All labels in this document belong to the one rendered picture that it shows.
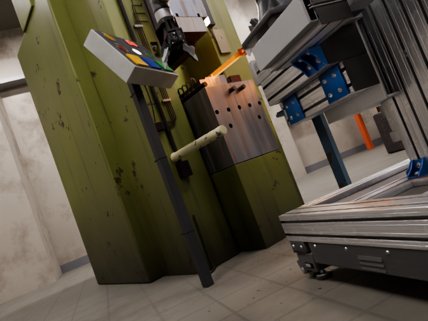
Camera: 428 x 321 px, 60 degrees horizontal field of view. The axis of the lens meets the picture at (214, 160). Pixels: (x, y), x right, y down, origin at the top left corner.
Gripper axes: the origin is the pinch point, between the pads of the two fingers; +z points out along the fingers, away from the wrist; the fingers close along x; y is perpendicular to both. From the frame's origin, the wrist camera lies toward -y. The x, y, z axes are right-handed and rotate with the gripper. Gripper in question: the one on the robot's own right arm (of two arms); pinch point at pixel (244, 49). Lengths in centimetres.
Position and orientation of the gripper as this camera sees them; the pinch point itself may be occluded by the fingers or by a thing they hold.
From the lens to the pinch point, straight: 199.6
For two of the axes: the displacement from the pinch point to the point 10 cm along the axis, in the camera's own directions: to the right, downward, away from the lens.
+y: 3.7, 9.3, -0.7
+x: 7.4, -2.4, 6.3
